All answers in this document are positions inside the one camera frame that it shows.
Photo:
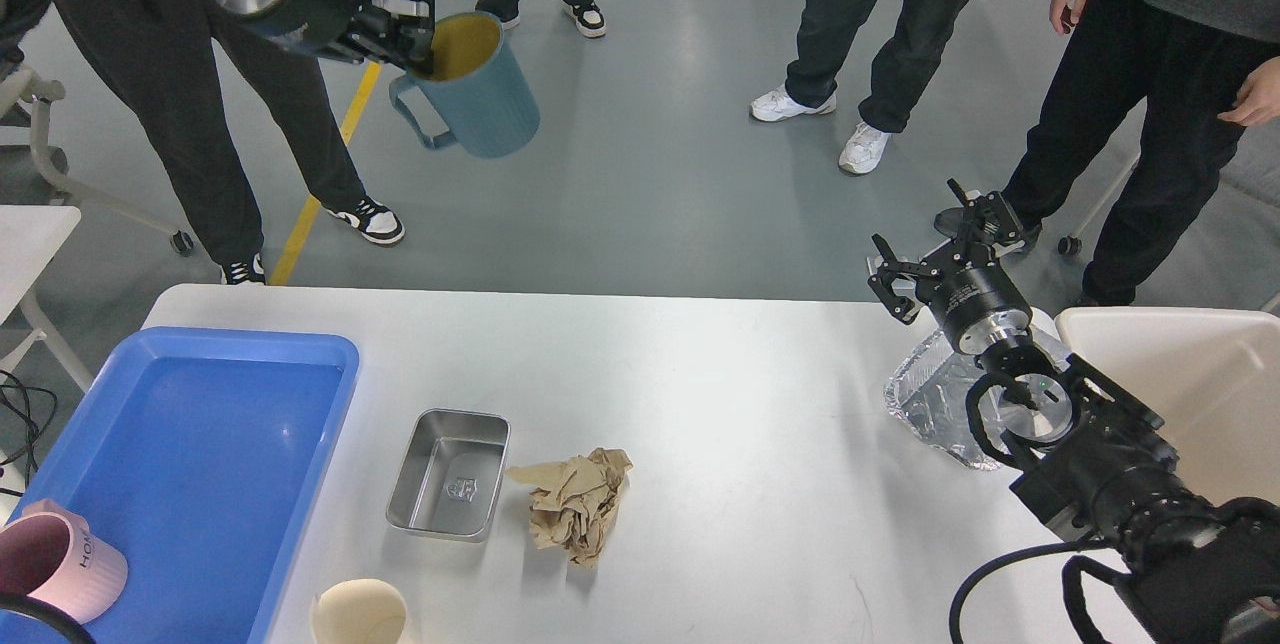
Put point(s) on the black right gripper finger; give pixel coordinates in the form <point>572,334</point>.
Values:
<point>908,286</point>
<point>986,221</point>

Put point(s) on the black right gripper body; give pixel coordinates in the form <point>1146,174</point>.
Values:
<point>978,306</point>

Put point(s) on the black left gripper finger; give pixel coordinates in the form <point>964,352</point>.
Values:
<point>411,50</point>
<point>396,24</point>

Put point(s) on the teal mug yellow inside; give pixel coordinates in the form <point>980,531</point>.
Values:
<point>476,87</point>

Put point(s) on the stainless steel rectangular tray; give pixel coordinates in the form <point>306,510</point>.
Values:
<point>449,482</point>

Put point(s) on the pink ribbed mug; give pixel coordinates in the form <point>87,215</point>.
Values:
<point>50,554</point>

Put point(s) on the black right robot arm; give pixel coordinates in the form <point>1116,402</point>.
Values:
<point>1092,466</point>

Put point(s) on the aluminium foil container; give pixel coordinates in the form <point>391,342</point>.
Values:
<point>935,394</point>

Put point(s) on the person in beige top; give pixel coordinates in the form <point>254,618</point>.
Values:
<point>156,57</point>

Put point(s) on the white plastic bin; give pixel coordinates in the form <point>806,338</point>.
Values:
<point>1212,375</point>

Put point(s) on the white side table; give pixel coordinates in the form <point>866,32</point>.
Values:
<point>30,237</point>

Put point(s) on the crumpled brown paper napkin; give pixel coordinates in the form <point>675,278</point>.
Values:
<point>574,503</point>

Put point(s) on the blue plastic tray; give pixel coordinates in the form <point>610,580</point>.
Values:
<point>197,453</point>

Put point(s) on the beige paper cup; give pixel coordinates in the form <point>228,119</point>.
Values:
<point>362,611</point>

